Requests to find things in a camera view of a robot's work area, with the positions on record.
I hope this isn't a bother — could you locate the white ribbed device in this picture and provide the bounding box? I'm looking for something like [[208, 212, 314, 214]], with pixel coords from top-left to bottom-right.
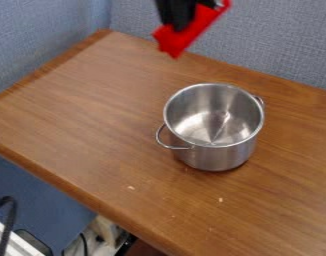
[[0, 222, 53, 256]]

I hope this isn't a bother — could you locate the white clutter under table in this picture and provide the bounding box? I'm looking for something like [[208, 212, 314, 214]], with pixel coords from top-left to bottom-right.
[[61, 216, 136, 256]]

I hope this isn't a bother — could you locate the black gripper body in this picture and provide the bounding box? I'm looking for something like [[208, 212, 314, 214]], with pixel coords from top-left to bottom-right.
[[196, 0, 223, 9]]

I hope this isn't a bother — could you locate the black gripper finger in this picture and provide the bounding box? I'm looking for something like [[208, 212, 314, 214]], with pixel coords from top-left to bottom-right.
[[155, 0, 174, 24], [171, 0, 196, 32]]

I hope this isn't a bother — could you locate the black cable loop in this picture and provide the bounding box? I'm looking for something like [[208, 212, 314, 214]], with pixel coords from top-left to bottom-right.
[[0, 195, 19, 256]]

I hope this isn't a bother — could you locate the red rectangular block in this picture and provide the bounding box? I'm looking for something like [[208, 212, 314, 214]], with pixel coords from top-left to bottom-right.
[[152, 0, 232, 58]]

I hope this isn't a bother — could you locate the stainless steel pot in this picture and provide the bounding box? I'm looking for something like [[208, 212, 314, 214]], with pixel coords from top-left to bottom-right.
[[155, 83, 264, 172]]

